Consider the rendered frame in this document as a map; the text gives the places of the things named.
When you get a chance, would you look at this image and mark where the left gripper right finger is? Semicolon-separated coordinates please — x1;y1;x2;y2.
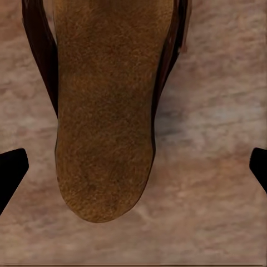
249;148;267;192

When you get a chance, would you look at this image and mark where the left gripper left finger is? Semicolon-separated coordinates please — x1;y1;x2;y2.
0;148;29;215

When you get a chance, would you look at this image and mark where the sandal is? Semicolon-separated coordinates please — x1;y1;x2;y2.
22;0;192;223

